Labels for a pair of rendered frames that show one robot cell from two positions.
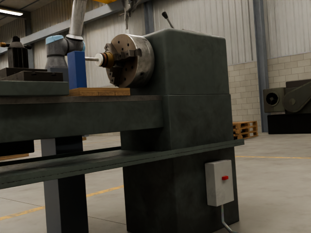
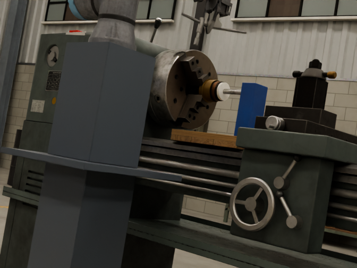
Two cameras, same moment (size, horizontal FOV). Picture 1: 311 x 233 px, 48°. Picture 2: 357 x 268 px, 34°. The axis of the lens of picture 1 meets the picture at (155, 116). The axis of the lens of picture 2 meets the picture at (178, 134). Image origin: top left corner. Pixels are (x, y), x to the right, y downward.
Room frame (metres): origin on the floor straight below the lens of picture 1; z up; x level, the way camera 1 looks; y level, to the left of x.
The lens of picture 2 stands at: (2.26, 2.45, 0.79)
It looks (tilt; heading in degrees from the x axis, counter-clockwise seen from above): 3 degrees up; 265
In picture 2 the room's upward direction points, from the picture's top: 9 degrees clockwise
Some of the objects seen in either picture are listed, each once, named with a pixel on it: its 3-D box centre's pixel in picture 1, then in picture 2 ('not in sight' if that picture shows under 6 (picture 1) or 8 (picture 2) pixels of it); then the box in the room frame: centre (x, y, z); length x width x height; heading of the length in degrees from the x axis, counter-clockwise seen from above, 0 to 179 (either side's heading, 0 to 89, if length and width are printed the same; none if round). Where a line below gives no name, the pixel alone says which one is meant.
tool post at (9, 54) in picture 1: (18, 59); (309, 94); (1.71, 0.65, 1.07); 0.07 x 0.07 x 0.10; 43
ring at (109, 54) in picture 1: (106, 60); (212, 90); (1.98, 0.25, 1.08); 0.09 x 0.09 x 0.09; 43
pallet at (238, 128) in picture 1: (235, 130); not in sight; (9.89, -2.21, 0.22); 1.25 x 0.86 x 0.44; 142
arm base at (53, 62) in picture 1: (56, 63); (114, 34); (2.36, 0.64, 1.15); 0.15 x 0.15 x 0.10
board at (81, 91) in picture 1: (87, 95); (234, 144); (1.88, 0.36, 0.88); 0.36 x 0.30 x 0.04; 43
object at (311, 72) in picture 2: (15, 45); (313, 74); (1.72, 0.65, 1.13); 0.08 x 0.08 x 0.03
